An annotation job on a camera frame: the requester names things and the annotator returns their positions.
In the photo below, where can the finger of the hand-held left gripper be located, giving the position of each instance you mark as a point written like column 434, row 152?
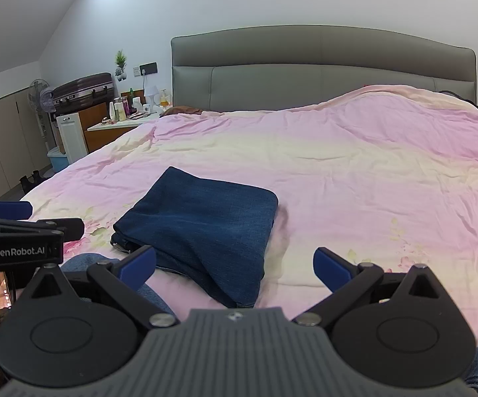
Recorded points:
column 9, row 210
column 71, row 228

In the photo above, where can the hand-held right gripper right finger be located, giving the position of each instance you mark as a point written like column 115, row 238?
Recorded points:
column 330, row 269

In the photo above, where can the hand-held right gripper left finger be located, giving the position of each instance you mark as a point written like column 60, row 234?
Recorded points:
column 139, row 264

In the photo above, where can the blue denim pants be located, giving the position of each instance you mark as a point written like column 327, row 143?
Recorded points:
column 206, row 223

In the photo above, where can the black shoe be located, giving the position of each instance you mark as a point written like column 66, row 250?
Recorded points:
column 26, row 184
column 40, row 175

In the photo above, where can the blue plastic bin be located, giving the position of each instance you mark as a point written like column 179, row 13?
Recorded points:
column 59, row 159

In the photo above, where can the white cabinet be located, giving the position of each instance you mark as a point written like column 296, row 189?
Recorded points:
column 71, row 140

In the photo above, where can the wooden nightstand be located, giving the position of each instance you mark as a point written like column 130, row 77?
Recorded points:
column 96, row 128

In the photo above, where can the standing fan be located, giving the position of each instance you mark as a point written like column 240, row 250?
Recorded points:
column 38, row 93

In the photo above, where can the white bottle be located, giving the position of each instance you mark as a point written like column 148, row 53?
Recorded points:
column 112, row 113

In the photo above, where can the purple container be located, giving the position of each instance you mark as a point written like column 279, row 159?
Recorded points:
column 125, row 107

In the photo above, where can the dark striped suitcase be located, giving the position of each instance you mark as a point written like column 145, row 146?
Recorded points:
column 81, row 91

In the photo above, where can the white jar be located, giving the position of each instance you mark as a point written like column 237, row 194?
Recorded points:
column 137, row 103

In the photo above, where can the green spray bottle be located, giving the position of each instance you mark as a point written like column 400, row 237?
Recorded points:
column 132, row 97

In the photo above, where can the orange liquid bottle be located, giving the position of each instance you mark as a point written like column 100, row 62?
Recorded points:
column 164, row 100

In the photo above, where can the white table lamp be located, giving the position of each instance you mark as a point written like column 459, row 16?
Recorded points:
column 151, row 91

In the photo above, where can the brown pillow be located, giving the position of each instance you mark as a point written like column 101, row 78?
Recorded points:
column 181, row 111

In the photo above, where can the small potted green plant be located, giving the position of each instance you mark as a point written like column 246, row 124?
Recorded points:
column 120, row 60

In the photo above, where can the grey upholstered headboard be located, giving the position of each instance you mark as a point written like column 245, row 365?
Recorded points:
column 305, row 62

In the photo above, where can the black wall socket panel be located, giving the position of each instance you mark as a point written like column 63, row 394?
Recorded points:
column 150, row 68

